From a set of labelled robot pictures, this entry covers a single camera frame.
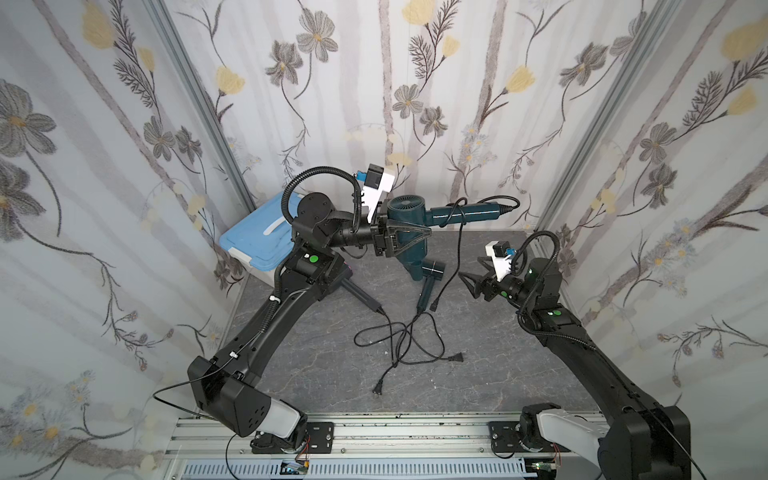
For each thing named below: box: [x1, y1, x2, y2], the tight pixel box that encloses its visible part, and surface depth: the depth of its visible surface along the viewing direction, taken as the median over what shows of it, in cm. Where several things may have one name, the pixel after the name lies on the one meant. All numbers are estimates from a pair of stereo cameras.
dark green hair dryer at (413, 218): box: [387, 195, 513, 281], surface depth 52 cm
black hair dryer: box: [339, 262, 385, 315], surface depth 101 cm
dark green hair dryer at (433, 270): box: [416, 259, 446, 316], surface depth 103 cm
